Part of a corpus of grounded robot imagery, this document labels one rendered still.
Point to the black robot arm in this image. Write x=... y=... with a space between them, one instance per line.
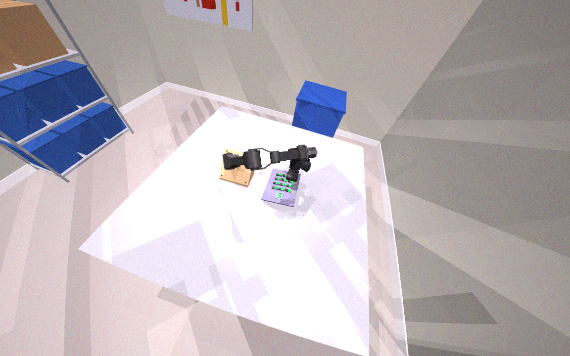
x=251 y=158

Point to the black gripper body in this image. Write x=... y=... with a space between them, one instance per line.
x=293 y=174

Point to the pale lavender switch panel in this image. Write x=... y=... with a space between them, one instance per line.
x=279 y=190

